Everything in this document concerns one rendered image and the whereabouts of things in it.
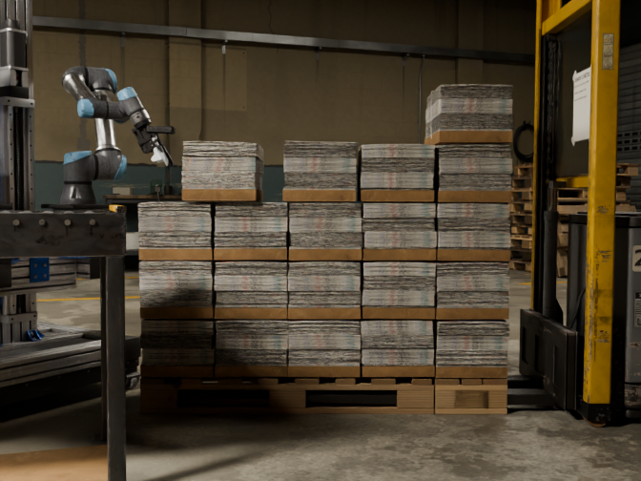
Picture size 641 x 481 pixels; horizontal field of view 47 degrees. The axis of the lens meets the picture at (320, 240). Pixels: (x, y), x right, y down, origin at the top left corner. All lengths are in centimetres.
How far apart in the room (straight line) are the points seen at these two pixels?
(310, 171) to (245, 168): 25
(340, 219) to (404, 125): 765
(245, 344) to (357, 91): 759
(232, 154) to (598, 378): 160
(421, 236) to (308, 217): 45
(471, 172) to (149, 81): 708
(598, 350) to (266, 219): 134
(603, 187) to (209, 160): 147
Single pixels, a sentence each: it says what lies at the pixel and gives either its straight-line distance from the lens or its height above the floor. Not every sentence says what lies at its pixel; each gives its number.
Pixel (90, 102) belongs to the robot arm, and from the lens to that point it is 321.
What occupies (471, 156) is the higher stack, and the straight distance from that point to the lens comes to 296.
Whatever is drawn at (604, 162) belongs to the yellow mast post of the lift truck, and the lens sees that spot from 291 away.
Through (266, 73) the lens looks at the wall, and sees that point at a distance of 993.
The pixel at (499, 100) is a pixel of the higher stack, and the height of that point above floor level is 123.
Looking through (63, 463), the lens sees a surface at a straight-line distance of 260.
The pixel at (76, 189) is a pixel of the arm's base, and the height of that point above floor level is 88.
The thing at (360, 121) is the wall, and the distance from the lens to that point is 1025.
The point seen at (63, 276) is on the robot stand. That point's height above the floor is 52.
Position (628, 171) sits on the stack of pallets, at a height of 121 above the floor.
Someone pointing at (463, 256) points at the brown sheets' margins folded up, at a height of 63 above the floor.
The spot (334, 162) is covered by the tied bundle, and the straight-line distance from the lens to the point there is 290.
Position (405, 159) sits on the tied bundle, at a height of 100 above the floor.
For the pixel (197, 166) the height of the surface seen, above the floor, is 97.
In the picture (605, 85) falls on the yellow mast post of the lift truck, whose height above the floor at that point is 126.
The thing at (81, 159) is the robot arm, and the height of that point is 101.
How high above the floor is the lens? 84
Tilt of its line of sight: 3 degrees down
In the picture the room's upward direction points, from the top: straight up
